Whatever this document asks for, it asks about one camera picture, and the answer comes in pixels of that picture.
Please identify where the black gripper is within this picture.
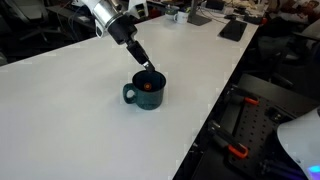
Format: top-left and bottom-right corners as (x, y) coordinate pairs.
(107, 15), (155, 72)

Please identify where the red capped marker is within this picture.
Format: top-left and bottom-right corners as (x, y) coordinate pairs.
(144, 83), (152, 91)

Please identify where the dark teal speckled mug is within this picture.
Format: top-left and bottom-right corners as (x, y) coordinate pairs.
(122, 70), (166, 110)

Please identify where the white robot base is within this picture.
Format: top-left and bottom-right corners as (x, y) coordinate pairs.
(277, 107), (320, 180)

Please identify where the green bowl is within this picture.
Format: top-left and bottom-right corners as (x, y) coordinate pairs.
(165, 5), (179, 20)

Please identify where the white mug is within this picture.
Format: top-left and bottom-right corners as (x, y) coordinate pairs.
(173, 11), (189, 24)

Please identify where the monitor stand base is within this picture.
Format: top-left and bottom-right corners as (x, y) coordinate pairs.
(186, 0), (213, 27)

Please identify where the black tablet on table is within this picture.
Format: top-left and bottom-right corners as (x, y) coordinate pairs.
(219, 20), (247, 42)

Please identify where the black office chair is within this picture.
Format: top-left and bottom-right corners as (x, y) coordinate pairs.
(1, 0), (62, 43)

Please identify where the black perforated breadboard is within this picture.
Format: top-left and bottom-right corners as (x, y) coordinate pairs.
(226, 97), (305, 180)

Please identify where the orange handled clamp far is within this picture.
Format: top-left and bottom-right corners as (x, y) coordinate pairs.
(228, 84), (259, 105)

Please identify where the orange handled clamp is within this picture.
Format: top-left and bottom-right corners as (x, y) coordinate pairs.
(208, 121), (249, 159)
(228, 84), (259, 105)

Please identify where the orange handled clamp near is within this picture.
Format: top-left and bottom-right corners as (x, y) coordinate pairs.
(208, 121), (249, 159)

